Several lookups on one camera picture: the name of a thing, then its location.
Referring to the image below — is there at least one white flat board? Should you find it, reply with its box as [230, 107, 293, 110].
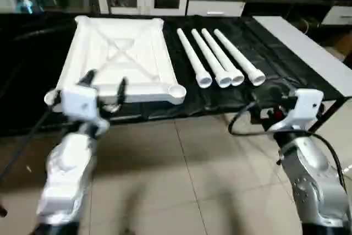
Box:
[252, 16, 352, 99]

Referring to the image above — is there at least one white drawer unit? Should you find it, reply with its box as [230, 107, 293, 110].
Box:
[187, 0, 246, 18]

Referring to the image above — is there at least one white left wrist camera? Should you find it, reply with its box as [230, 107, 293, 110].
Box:
[60, 86, 103, 121]

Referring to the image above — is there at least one black mat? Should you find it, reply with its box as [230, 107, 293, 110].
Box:
[0, 12, 352, 138]

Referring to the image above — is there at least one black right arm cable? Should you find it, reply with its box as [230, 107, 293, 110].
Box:
[227, 99, 344, 192]

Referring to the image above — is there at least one white plastic table leg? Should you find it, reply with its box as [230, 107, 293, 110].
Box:
[213, 28, 267, 86]
[176, 28, 213, 89]
[190, 28, 232, 89]
[201, 28, 245, 87]

